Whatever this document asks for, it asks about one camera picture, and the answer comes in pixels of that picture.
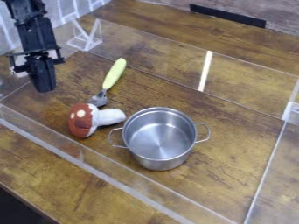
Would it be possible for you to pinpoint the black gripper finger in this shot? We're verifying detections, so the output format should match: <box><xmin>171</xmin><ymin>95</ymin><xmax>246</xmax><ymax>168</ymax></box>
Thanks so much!
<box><xmin>27</xmin><ymin>59</ymin><xmax>47</xmax><ymax>93</ymax></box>
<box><xmin>45</xmin><ymin>58</ymin><xmax>57</xmax><ymax>91</ymax></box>

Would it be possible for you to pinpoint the black strip on table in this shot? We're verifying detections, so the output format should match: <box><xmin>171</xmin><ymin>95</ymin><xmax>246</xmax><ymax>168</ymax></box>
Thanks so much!
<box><xmin>190</xmin><ymin>3</ymin><xmax>267</xmax><ymax>28</ymax></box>

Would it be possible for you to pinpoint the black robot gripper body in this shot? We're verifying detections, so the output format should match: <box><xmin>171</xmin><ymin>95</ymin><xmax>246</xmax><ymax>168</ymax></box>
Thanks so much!
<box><xmin>3</xmin><ymin>0</ymin><xmax>65</xmax><ymax>74</ymax></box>

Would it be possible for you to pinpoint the clear acrylic bracket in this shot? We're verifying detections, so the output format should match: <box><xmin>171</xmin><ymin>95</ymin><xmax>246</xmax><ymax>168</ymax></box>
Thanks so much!
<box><xmin>67</xmin><ymin>19</ymin><xmax>103</xmax><ymax>52</ymax></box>

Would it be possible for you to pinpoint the stainless steel pot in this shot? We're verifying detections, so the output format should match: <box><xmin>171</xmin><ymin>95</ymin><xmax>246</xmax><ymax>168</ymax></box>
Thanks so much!
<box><xmin>109</xmin><ymin>107</ymin><xmax>211</xmax><ymax>171</ymax></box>

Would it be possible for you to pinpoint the plush brown white mushroom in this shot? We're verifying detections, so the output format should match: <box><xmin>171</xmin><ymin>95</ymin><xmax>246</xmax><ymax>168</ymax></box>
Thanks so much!
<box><xmin>69</xmin><ymin>102</ymin><xmax>127</xmax><ymax>138</ymax></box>

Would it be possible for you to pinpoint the clear acrylic right barrier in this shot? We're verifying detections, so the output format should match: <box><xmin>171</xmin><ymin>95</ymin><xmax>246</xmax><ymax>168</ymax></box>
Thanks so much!
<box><xmin>245</xmin><ymin>79</ymin><xmax>299</xmax><ymax>224</ymax></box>

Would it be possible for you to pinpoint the green handled metal spoon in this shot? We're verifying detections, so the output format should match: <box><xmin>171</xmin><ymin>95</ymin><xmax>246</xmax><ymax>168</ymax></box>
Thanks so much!
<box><xmin>89</xmin><ymin>58</ymin><xmax>127</xmax><ymax>107</ymax></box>

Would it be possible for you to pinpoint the clear acrylic front barrier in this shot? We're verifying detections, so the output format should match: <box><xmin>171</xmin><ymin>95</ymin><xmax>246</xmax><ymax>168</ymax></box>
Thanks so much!
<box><xmin>0</xmin><ymin>103</ymin><xmax>238</xmax><ymax>224</ymax></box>

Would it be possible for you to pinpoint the clear acrylic barrier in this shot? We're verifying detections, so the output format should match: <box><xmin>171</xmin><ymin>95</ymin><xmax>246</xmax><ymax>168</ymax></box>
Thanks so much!
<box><xmin>245</xmin><ymin>79</ymin><xmax>299</xmax><ymax>224</ymax></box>
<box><xmin>0</xmin><ymin>103</ymin><xmax>238</xmax><ymax>224</ymax></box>

